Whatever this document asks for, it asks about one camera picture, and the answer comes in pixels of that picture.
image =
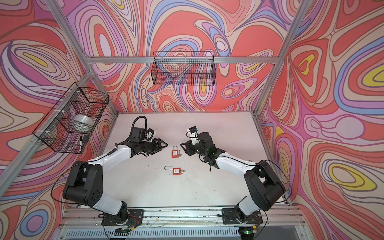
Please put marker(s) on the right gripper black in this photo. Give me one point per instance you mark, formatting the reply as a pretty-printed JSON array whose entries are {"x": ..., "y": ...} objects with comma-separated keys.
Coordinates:
[{"x": 188, "y": 146}]

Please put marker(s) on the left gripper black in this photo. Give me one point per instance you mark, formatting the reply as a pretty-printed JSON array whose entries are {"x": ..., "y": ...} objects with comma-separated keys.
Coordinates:
[{"x": 160, "y": 147}]

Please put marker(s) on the red padlock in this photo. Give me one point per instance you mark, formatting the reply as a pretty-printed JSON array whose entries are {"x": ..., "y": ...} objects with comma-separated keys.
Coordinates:
[
  {"x": 176, "y": 170},
  {"x": 176, "y": 152}
]

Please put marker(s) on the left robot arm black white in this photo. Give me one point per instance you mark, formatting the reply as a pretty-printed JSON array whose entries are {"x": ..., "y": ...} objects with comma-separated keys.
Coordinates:
[{"x": 85, "y": 182}]

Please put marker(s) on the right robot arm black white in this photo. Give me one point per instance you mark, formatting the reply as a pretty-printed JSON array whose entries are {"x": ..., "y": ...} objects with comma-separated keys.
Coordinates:
[{"x": 264, "y": 186}]

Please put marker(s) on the black marker in basket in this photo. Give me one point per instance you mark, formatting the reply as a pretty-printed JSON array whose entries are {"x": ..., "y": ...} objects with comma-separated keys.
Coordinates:
[{"x": 80, "y": 144}]

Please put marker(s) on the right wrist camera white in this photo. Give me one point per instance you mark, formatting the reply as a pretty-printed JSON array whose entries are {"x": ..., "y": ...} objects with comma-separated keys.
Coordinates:
[{"x": 192, "y": 133}]

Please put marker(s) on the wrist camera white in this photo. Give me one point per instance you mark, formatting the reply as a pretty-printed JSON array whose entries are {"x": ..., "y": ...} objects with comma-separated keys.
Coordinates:
[
  {"x": 149, "y": 134},
  {"x": 192, "y": 133}
]

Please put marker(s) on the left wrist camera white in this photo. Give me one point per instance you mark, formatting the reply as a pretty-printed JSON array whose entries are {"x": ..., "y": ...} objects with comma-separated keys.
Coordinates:
[{"x": 149, "y": 134}]

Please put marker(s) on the black wire basket back wall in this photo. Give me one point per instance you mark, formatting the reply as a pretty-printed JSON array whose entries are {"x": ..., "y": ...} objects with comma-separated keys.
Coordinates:
[{"x": 184, "y": 68}]

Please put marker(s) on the black wire basket wall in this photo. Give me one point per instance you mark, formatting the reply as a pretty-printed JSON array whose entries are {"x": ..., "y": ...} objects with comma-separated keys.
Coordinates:
[
  {"x": 184, "y": 68},
  {"x": 56, "y": 132}
]

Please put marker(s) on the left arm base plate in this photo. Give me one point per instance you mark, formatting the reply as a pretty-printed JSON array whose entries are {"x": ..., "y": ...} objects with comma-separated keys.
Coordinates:
[{"x": 131, "y": 218}]

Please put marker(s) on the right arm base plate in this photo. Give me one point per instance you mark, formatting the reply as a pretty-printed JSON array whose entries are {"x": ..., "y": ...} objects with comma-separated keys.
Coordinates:
[{"x": 232, "y": 216}]

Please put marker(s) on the black wire basket left wall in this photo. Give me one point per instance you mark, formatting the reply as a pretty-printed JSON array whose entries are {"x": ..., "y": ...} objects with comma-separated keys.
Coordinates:
[{"x": 56, "y": 132}]

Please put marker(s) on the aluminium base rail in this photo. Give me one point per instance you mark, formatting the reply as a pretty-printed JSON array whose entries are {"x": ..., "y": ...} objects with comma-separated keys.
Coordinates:
[{"x": 281, "y": 222}]

